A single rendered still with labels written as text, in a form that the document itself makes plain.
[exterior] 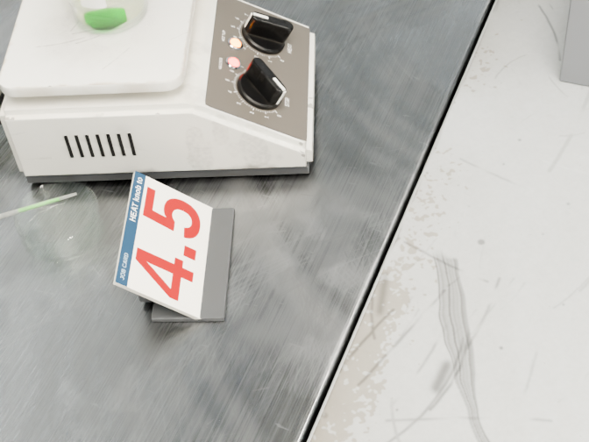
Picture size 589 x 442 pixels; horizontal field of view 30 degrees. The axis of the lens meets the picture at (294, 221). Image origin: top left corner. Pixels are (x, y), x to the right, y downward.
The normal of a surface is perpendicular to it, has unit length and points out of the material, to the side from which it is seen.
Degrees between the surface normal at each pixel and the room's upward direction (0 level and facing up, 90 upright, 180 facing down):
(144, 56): 0
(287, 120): 30
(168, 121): 90
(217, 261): 0
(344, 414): 0
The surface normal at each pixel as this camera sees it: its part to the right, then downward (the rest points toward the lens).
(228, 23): 0.43, -0.58
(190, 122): -0.03, 0.75
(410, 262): -0.07, -0.66
